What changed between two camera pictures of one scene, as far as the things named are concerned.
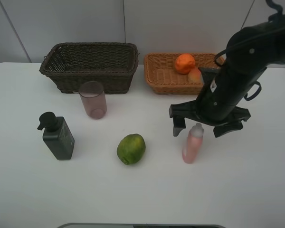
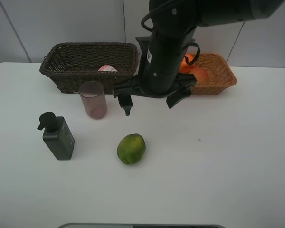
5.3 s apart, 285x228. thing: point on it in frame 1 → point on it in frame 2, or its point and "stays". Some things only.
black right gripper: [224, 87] → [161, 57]
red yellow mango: [194, 76] stays
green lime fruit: [130, 148] stays
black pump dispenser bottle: [57, 135] stays
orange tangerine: [184, 63] stays
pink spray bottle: [192, 148] → [107, 68]
